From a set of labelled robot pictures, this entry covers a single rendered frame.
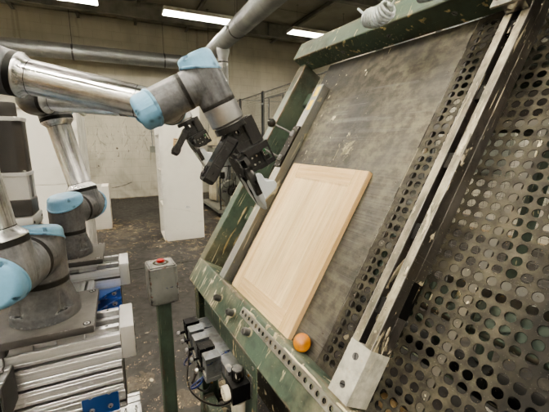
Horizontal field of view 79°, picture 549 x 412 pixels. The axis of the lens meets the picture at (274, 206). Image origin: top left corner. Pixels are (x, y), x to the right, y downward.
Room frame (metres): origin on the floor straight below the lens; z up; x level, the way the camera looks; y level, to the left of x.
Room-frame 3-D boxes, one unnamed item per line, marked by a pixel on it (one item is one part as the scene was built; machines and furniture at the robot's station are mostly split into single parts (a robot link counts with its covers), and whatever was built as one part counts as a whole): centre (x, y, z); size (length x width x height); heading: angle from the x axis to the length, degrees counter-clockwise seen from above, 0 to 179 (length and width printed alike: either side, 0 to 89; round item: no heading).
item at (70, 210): (1.23, 0.78, 1.20); 0.13 x 0.12 x 0.14; 179
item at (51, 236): (0.76, 0.57, 1.20); 0.13 x 0.12 x 0.14; 11
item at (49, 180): (3.28, 2.18, 0.88); 0.90 x 0.60 x 1.75; 25
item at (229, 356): (1.06, 0.24, 0.69); 0.50 x 0.14 x 0.24; 29
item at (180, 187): (5.09, 1.47, 1.03); 0.61 x 0.58 x 2.05; 25
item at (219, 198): (6.94, 1.04, 1.10); 1.37 x 0.70 x 2.20; 25
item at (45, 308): (0.77, 0.57, 1.09); 0.15 x 0.15 x 0.10
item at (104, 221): (5.54, 3.11, 0.36); 0.58 x 0.45 x 0.72; 115
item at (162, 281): (1.41, 0.51, 0.84); 0.12 x 0.12 x 0.18; 29
